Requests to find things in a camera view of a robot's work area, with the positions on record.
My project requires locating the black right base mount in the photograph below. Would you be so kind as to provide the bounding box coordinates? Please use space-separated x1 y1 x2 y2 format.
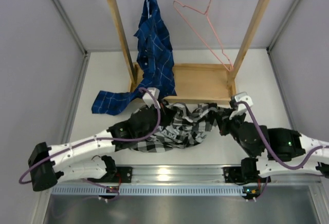
223 166 266 185

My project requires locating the light blue hanger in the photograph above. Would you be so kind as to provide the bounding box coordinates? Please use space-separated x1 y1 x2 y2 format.
146 0 151 19

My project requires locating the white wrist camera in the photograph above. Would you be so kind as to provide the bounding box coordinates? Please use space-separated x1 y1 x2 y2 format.
142 87 160 107
229 92 253 120

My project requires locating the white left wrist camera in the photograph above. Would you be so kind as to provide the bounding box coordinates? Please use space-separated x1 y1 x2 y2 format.
142 87 160 107

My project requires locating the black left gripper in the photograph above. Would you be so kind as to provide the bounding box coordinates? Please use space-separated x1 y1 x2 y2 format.
137 100 176 140

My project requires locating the pink wire hanger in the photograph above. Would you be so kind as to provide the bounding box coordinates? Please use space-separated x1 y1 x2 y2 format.
173 0 234 72

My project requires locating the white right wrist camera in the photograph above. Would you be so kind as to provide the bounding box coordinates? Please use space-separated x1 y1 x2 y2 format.
229 92 253 120

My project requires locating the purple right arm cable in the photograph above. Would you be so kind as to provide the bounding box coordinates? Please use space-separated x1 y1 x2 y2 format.
235 100 329 201

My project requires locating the aluminium frame post left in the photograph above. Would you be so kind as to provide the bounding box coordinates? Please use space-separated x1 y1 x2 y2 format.
38 0 90 101

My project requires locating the slotted cable duct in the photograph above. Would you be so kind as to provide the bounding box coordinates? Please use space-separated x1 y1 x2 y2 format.
51 184 257 197

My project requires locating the blue plaid shirt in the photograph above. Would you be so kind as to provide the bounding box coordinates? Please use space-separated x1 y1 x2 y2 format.
91 0 176 116

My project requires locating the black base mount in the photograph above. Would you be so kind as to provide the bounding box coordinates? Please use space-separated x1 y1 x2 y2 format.
223 166 266 185
111 166 133 183

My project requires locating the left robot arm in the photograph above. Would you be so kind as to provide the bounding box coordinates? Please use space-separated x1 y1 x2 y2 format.
28 103 166 192

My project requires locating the black white checkered shirt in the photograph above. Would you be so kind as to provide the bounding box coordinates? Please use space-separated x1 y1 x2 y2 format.
129 103 232 153

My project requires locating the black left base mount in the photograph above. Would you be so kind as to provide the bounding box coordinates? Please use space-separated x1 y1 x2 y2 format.
111 166 133 183

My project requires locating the aluminium frame post right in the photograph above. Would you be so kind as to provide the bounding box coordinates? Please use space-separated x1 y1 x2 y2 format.
266 0 317 55

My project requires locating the aluminium frame post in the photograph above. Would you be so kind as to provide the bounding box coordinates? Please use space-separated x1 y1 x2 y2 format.
38 0 90 101
266 0 317 55

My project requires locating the wooden clothes rack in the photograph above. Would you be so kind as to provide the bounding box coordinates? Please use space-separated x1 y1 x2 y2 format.
106 0 270 105

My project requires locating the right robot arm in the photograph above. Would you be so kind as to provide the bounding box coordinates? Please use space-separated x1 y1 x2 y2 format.
215 108 328 184

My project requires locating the aluminium mounting rail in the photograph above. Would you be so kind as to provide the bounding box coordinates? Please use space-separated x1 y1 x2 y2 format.
130 165 237 184

